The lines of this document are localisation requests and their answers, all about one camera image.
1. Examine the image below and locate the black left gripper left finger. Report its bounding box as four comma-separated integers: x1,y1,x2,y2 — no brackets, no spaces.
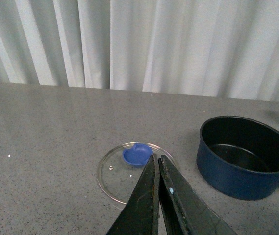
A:
107,155,160,235

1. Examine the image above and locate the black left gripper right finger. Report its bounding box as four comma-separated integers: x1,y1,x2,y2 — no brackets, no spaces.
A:
158,155,236,235

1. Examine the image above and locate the glass lid blue knob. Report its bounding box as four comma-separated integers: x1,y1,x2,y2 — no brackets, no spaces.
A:
97,142,179,205

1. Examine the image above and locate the dark blue saucepan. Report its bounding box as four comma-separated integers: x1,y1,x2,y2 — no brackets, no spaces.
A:
196,116,279,201

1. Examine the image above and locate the white curtain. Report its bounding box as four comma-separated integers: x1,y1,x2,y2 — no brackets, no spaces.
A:
0,0,279,101

